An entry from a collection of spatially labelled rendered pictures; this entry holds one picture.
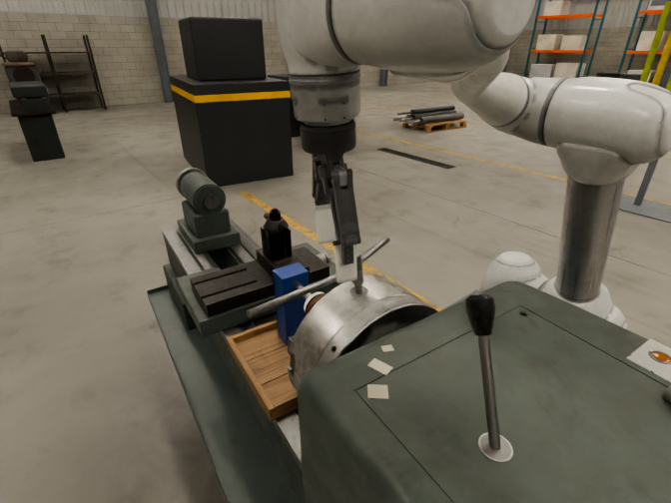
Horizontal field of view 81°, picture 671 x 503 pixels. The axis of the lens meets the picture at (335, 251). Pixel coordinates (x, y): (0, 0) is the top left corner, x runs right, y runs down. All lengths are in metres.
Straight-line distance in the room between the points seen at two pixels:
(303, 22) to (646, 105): 0.59
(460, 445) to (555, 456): 0.10
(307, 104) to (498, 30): 0.24
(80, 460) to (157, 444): 0.32
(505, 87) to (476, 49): 0.46
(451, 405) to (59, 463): 2.01
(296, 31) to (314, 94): 0.07
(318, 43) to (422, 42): 0.14
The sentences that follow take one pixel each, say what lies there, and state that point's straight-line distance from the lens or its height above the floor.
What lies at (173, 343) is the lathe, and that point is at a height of 0.54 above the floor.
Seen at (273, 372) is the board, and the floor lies 0.88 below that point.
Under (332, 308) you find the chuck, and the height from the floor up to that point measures 1.22.
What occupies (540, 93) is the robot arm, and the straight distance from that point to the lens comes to 0.90.
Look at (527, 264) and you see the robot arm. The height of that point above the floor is 1.07.
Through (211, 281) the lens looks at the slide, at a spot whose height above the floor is 0.97.
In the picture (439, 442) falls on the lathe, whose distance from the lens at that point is 0.50.
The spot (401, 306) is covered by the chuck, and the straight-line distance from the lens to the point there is 0.71.
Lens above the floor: 1.65
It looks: 28 degrees down
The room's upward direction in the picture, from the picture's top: straight up
